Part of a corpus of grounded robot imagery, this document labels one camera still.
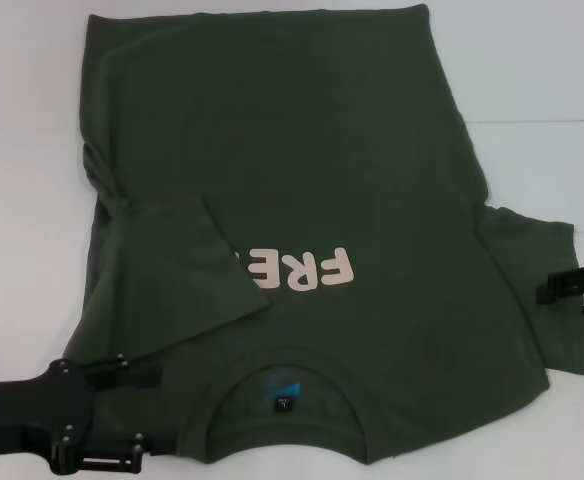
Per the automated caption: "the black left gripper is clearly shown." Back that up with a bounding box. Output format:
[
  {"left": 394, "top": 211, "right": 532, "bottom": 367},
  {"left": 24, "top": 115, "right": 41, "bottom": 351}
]
[{"left": 0, "top": 353, "right": 164, "bottom": 475}]

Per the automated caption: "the dark green printed t-shirt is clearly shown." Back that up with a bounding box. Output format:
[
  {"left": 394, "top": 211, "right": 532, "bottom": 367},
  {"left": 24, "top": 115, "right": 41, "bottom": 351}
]
[{"left": 46, "top": 3, "right": 584, "bottom": 451}]

